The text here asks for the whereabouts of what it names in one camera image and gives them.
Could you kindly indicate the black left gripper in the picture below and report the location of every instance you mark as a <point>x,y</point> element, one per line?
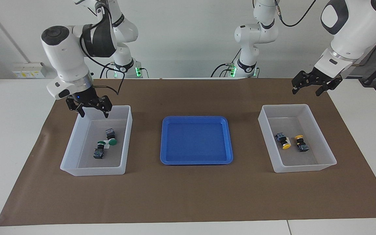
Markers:
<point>321,78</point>

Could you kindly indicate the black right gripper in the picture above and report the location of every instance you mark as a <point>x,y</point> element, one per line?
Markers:
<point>86,99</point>

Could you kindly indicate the green push button switch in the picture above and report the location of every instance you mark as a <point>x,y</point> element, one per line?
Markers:
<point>98,153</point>
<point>110,133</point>

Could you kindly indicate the yellow push button switch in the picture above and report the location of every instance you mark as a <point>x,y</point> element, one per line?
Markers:
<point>281,137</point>
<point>302,147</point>

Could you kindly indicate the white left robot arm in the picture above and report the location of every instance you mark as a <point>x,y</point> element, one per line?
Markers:
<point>354,29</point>

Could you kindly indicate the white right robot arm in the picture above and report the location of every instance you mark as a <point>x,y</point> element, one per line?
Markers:
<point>64,55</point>

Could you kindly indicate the translucent plastic box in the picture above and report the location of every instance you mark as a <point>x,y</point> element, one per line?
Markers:
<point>83,160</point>
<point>305,160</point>

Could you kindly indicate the blue plastic tray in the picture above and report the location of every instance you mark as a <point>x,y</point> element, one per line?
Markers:
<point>204,143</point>

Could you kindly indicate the brown paper table mat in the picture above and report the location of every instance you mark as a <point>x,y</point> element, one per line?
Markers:
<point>188,195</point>

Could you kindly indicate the white wall socket box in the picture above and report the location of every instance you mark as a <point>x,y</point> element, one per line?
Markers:
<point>28,70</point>

